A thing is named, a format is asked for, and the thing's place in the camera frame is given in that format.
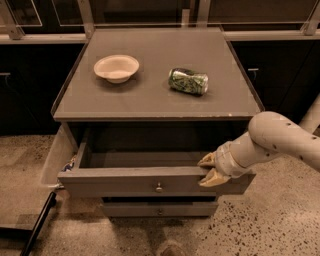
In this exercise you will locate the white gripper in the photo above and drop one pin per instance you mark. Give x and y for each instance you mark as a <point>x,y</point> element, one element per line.
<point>222,163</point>

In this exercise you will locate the grey top drawer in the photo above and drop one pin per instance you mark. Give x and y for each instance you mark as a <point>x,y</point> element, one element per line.
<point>103,170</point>

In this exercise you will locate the grey drawer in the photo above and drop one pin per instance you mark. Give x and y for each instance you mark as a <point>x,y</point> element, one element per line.
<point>103,170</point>
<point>162,209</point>

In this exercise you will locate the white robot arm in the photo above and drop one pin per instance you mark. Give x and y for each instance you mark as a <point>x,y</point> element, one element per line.
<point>269,135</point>

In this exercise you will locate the grey bottom drawer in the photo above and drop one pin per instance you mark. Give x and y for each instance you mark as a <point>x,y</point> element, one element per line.
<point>162,209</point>

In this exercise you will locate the grey drawer cabinet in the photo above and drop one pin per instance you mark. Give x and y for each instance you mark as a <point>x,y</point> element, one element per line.
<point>145,113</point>

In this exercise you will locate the crushed green soda can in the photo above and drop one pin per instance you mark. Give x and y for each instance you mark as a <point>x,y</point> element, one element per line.
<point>188,81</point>

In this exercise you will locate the white paper bowl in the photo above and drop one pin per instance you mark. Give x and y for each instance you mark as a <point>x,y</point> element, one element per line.
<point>116,68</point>

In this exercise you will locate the blue white snack bag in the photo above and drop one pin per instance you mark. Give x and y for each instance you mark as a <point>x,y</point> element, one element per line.
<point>68,167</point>

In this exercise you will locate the clear plastic bin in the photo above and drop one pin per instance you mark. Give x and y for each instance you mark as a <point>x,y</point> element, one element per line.
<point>61,152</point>

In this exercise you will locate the black pole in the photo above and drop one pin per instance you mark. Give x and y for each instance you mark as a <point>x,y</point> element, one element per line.
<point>49,204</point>

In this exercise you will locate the metal railing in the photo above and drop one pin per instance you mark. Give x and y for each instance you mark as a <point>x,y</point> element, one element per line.
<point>236,20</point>

